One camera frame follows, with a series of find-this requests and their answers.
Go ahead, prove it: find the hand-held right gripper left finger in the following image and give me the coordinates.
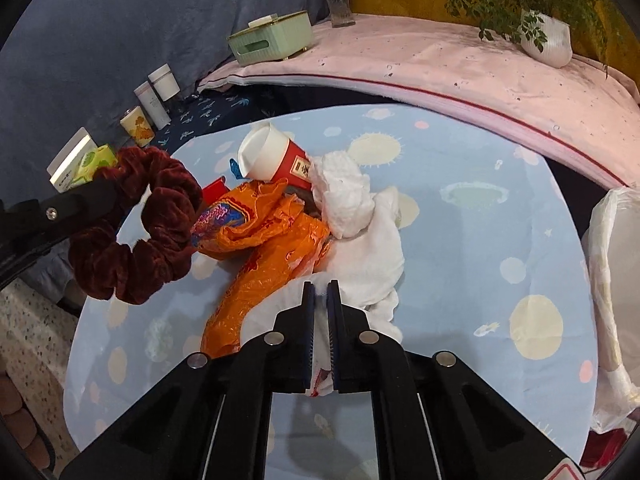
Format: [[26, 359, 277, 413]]
[[60, 282, 318, 480]]

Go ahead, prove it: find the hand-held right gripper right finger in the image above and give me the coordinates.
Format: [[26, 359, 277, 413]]
[[327, 280, 586, 480]]

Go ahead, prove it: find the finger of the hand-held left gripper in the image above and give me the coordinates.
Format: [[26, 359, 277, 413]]
[[0, 176, 123, 286]]

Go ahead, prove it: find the orange plastic bag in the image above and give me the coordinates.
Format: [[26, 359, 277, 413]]
[[192, 180, 333, 361]]

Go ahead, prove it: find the dark red velvet scrunchie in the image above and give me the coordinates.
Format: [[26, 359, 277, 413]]
[[67, 146, 205, 306]]

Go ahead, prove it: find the white tissue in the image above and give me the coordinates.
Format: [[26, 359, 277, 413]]
[[307, 151, 376, 240]]

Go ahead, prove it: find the red cone-shaped tool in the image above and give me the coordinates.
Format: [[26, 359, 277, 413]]
[[202, 179, 231, 206]]

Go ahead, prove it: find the red and white paper cup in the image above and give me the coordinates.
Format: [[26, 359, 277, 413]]
[[236, 121, 313, 196]]

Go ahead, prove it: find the white plastic trash bag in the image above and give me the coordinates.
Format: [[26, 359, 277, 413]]
[[582, 185, 640, 436]]

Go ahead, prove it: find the white box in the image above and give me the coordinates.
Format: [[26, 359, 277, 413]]
[[46, 127, 98, 195]]

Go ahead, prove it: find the green box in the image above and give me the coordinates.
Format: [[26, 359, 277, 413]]
[[70, 144, 120, 191]]

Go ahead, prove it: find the yellow printed cup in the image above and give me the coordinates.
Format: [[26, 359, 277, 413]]
[[119, 106, 154, 148]]

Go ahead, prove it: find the white tube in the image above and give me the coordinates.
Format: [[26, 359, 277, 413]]
[[133, 81, 172, 131]]

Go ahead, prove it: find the light blue printed tablecloth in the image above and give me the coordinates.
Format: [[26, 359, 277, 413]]
[[65, 105, 601, 480]]

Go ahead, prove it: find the navy printed cloth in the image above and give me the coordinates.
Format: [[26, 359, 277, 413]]
[[145, 85, 301, 156]]

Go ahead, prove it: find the blue-grey blanket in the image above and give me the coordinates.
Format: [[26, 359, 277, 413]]
[[0, 0, 331, 211]]

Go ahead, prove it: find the green plastic basket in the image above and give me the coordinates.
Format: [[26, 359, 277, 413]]
[[227, 10, 315, 66]]

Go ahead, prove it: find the pink cloth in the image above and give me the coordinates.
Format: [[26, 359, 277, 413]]
[[197, 12, 640, 188]]

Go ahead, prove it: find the red bin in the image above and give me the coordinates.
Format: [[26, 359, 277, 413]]
[[590, 425, 632, 467]]

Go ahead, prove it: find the potted plant in white pot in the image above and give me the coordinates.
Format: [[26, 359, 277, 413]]
[[445, 0, 626, 78]]

